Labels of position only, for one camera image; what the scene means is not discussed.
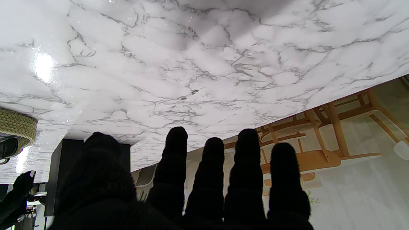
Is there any beige woven belt looped end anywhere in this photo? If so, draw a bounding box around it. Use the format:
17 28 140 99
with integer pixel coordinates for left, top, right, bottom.
0 107 38 165

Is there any printed room scene backdrop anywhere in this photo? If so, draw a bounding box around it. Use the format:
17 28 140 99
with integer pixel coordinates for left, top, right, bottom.
131 74 409 230

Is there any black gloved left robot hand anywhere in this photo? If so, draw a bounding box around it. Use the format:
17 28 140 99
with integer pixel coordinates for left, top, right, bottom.
48 127 313 230

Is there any black square storage box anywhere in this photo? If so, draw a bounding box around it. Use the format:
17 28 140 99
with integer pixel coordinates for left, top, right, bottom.
45 139 131 218

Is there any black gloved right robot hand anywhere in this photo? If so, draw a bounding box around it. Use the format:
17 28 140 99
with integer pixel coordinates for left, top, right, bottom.
0 170 36 230

